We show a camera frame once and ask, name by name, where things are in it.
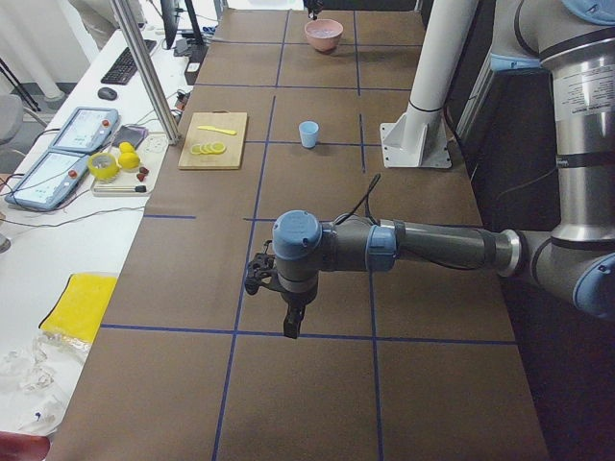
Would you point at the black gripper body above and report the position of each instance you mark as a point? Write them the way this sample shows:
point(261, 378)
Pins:
point(294, 300)
point(314, 6)

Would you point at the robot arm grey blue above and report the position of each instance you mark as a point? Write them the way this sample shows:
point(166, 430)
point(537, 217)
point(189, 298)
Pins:
point(574, 41)

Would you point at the pink bowl with ice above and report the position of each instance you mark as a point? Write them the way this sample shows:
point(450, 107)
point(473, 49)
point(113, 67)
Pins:
point(323, 34)

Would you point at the light blue plastic cup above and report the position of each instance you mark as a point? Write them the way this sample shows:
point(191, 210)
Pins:
point(309, 133)

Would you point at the red strawberries on desk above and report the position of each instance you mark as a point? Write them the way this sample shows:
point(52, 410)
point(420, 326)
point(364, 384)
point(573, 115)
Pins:
point(142, 174)

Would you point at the yellow plastic knife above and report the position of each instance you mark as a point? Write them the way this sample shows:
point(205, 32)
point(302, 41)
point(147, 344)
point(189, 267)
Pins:
point(217, 130)

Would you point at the wooden cutting board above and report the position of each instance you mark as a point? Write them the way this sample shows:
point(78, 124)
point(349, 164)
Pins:
point(232, 158)

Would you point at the white pillar with base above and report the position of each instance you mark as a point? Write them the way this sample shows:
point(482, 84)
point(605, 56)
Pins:
point(418, 138)

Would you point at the lemon slices row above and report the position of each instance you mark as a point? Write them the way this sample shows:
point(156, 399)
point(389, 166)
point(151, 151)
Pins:
point(208, 149)

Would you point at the black keyboard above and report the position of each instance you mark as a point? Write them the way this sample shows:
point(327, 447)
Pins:
point(122, 70)

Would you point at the white tray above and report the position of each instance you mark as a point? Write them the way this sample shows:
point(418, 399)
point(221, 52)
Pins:
point(151, 152)

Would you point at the yellow cloth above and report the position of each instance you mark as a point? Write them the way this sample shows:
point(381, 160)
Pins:
point(79, 311)

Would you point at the yellow lemon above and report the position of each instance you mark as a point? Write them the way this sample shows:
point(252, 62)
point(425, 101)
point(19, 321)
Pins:
point(129, 160)
point(126, 147)

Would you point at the black computer mouse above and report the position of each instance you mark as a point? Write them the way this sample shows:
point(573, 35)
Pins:
point(107, 93)

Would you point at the yellow tape roll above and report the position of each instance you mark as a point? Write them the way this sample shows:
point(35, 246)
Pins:
point(103, 166)

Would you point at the upper teach pendant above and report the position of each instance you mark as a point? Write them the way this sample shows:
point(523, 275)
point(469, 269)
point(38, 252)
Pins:
point(86, 130)

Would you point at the teach pendant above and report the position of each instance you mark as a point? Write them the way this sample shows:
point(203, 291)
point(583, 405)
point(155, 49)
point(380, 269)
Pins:
point(86, 130)
point(50, 181)

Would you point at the clear plastic bags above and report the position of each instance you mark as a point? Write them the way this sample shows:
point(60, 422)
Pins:
point(38, 381)

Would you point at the lower teach pendant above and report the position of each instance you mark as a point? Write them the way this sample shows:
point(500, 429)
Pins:
point(50, 181)

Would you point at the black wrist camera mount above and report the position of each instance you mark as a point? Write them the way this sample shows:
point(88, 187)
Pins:
point(262, 272)

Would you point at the aluminium frame post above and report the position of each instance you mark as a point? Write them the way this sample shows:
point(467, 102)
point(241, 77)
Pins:
point(149, 77)

